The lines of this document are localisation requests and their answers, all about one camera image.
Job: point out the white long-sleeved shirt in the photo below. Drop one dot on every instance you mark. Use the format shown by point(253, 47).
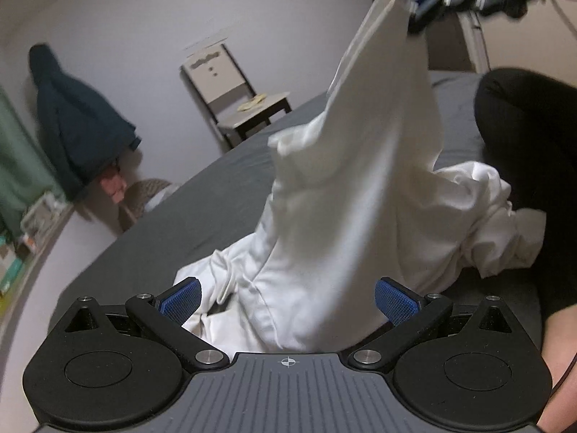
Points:
point(351, 189)

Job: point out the pale yellow cloth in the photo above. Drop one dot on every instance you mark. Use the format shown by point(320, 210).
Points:
point(252, 102)

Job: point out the green curtain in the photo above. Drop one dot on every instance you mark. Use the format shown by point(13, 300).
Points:
point(22, 167)

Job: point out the pink hanging item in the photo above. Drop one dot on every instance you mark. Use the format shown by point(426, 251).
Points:
point(112, 185)

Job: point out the dark blue hanging jacket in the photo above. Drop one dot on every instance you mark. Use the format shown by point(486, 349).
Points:
point(76, 121)

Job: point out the white and green box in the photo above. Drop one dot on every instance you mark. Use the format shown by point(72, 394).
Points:
point(10, 270)

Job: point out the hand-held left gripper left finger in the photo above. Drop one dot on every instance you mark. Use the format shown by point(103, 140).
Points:
point(180, 302)

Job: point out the woven basket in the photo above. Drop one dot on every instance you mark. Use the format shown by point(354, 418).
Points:
point(139, 198)

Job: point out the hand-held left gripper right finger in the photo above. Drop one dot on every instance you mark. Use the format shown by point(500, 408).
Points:
point(396, 304)

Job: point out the cream wooden chair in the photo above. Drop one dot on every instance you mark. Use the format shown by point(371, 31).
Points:
point(216, 76)

